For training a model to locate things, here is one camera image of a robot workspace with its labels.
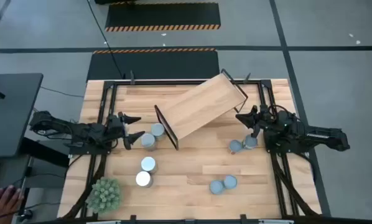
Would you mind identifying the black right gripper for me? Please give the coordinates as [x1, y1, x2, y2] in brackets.
[235, 105, 279, 138]

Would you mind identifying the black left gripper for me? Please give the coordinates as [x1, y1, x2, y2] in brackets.
[106, 112, 146, 151]

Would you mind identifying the teal berries label small can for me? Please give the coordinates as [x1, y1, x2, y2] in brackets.
[243, 134, 259, 149]

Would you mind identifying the peaches label tin can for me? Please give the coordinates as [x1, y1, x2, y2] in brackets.
[141, 133, 157, 152]

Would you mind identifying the carrots label tin can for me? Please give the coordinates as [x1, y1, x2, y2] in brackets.
[151, 123, 167, 141]

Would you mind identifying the red label small can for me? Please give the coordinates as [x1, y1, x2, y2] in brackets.
[228, 139, 244, 155]

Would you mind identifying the oranges label tin can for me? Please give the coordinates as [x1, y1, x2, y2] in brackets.
[141, 156, 158, 174]

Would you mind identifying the blue yellow label tin can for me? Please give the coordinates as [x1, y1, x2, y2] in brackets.
[135, 170, 154, 189]

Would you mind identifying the plain teal small can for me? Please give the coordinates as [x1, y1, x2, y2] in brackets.
[223, 174, 238, 190]

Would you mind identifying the green label small can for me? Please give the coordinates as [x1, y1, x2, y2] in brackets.
[209, 179, 226, 196]

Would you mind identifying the black mat with hazard stripes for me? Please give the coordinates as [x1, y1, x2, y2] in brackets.
[86, 47, 220, 82]
[105, 2, 221, 32]

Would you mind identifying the green potted succulent plant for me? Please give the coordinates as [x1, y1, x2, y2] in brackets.
[85, 177, 122, 215]

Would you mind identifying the dark grey desk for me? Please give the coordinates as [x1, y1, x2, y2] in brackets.
[0, 73, 44, 159]

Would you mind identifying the person's hand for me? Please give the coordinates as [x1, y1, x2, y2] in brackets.
[0, 185, 24, 223]

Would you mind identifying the wooden shelf with black frame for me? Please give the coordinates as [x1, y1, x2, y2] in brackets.
[154, 68, 249, 151]

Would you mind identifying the black floor cable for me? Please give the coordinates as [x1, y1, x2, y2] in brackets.
[86, 0, 125, 79]

